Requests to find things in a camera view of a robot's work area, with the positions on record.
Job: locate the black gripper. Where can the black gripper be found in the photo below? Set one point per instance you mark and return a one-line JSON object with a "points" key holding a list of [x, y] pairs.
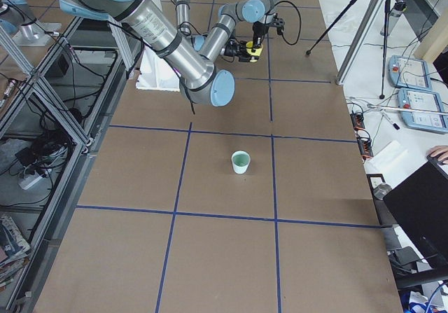
{"points": [[231, 50], [257, 30]]}

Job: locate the yellow cup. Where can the yellow cup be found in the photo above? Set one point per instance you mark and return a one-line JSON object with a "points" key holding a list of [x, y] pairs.
{"points": [[258, 50]]}

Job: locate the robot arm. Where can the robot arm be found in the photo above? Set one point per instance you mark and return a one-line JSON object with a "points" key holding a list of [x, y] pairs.
{"points": [[201, 82], [220, 39]]}

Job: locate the green cup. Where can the green cup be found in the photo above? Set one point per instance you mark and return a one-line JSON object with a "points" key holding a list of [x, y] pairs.
{"points": [[240, 161]]}

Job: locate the stack of magazines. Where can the stack of magazines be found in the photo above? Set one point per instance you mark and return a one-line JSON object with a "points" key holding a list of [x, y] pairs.
{"points": [[14, 250]]}

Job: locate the person's hand on mouse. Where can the person's hand on mouse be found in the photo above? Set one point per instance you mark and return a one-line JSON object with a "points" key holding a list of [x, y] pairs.
{"points": [[439, 154]]}

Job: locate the orange black power strip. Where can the orange black power strip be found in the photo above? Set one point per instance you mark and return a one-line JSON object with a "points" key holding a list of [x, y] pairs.
{"points": [[363, 137]]}

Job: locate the upper blue teach pendant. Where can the upper blue teach pendant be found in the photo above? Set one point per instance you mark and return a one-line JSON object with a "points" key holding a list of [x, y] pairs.
{"points": [[406, 72]]}

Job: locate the blue teach pendant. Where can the blue teach pendant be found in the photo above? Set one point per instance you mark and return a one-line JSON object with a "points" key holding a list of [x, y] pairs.
{"points": [[422, 110], [406, 72]]}

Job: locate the lower blue teach pendant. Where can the lower blue teach pendant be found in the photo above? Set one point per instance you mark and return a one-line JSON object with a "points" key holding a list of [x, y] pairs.
{"points": [[422, 110]]}

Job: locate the white folded cloth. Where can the white folded cloth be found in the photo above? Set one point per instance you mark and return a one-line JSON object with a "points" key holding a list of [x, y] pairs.
{"points": [[388, 157]]}

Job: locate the metal hex weight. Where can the metal hex weight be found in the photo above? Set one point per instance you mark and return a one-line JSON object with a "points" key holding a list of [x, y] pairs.
{"points": [[381, 190]]}

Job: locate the black laptop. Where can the black laptop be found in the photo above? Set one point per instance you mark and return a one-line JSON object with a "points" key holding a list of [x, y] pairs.
{"points": [[419, 205]]}

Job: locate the white power strip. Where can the white power strip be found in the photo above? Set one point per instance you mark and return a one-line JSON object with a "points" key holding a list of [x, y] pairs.
{"points": [[30, 180]]}

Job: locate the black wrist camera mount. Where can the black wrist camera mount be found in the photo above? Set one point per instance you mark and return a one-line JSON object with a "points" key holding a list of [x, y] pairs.
{"points": [[277, 23]]}

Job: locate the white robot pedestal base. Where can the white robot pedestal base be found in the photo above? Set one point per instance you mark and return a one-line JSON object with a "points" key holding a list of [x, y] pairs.
{"points": [[156, 74]]}

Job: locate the aluminium frame post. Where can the aluminium frame post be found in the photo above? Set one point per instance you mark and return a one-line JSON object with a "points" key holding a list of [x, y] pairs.
{"points": [[358, 40]]}

